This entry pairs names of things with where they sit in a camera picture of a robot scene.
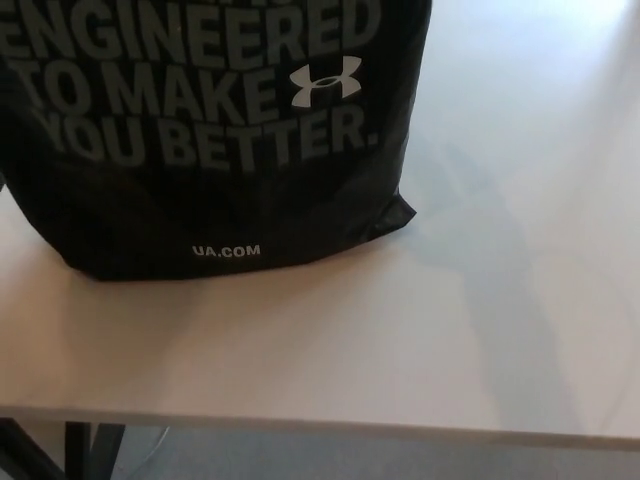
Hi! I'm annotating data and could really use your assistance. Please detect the black metal table leg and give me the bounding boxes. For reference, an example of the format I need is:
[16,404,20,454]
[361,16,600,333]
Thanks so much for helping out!
[0,417,124,480]

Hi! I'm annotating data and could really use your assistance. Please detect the white cable under desk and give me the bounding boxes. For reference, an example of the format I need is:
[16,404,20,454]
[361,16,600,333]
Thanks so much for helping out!
[139,424,171,480]

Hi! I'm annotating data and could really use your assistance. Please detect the black Under Armour plastic bag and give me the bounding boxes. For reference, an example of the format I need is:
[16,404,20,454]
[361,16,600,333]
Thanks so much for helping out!
[0,0,418,283]

